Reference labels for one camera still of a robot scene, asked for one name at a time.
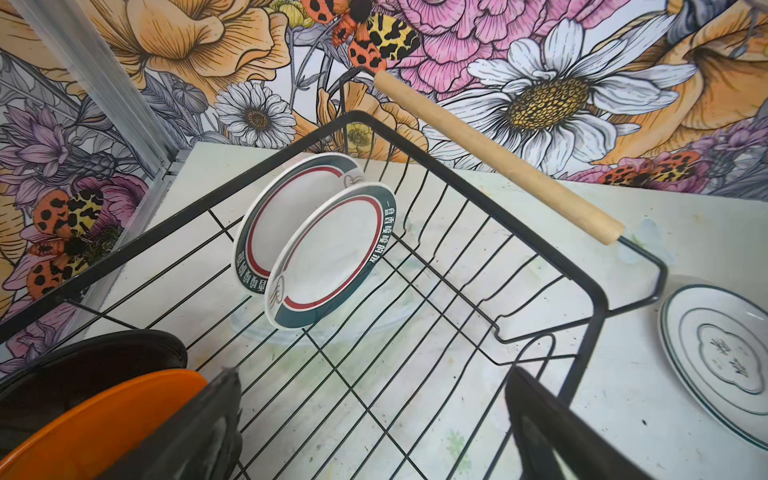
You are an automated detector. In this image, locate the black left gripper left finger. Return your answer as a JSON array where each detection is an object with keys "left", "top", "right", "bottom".
[{"left": 99, "top": 368, "right": 242, "bottom": 479}]

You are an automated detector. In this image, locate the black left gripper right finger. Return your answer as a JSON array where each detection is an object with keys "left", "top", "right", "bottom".
[{"left": 505, "top": 366, "right": 651, "bottom": 480}]

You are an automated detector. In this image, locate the white green rimmed plate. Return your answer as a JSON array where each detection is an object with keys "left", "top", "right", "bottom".
[{"left": 658, "top": 284, "right": 767, "bottom": 450}]

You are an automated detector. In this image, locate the black wire dish rack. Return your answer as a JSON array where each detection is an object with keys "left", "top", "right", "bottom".
[{"left": 1, "top": 100, "right": 668, "bottom": 479}]

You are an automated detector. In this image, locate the green red rimmed plate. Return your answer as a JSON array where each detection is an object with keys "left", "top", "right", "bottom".
[
  {"left": 264, "top": 182, "right": 397, "bottom": 330},
  {"left": 232, "top": 152, "right": 364, "bottom": 295}
]

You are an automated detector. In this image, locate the orange plate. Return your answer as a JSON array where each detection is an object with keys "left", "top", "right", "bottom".
[{"left": 1, "top": 369, "right": 207, "bottom": 479}]

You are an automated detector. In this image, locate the black plate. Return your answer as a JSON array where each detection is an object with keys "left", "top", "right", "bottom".
[{"left": 1, "top": 329, "right": 188, "bottom": 457}]

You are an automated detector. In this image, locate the aluminium left corner post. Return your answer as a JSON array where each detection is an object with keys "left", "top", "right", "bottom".
[{"left": 8, "top": 0, "right": 181, "bottom": 175}]

